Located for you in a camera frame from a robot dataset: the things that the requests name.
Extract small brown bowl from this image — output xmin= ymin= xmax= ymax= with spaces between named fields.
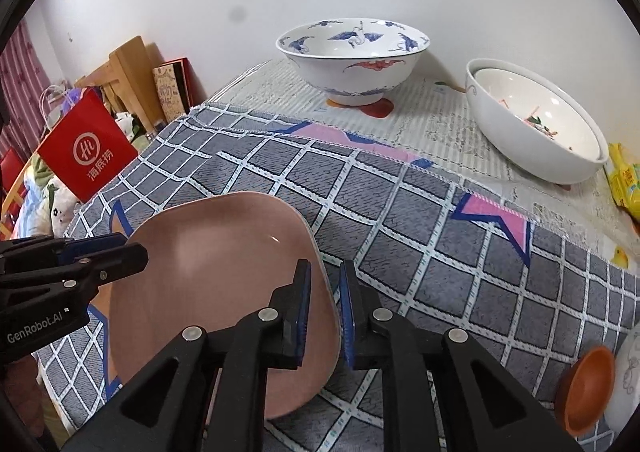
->
xmin=554 ymin=346 xmax=615 ymax=437

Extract pink square plate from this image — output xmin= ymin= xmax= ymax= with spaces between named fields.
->
xmin=108 ymin=191 xmax=341 ymax=418

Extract person's left hand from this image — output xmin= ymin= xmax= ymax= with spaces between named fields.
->
xmin=1 ymin=354 xmax=46 ymax=438

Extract red paper bag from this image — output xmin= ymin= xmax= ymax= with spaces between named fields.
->
xmin=37 ymin=90 xmax=138 ymax=203

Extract grey checked tablecloth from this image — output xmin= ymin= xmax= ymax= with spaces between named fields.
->
xmin=67 ymin=104 xmax=639 ymax=451

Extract wooden chair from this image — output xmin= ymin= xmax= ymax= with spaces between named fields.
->
xmin=75 ymin=35 xmax=166 ymax=134

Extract red patterned gift box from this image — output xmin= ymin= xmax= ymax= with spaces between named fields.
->
xmin=152 ymin=57 xmax=194 ymax=123

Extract yellow snack bag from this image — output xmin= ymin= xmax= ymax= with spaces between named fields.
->
xmin=604 ymin=142 xmax=640 ymax=223

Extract large white bowl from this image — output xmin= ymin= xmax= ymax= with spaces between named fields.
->
xmin=465 ymin=58 xmax=608 ymax=185

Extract white patterned table cover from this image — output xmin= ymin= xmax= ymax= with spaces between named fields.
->
xmin=210 ymin=60 xmax=639 ymax=266

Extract white inner printed bowl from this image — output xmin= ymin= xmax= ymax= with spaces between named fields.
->
xmin=474 ymin=68 xmax=601 ymax=160

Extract blue crane patterned bowl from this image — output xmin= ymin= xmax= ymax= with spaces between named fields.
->
xmin=276 ymin=18 xmax=431 ymax=107

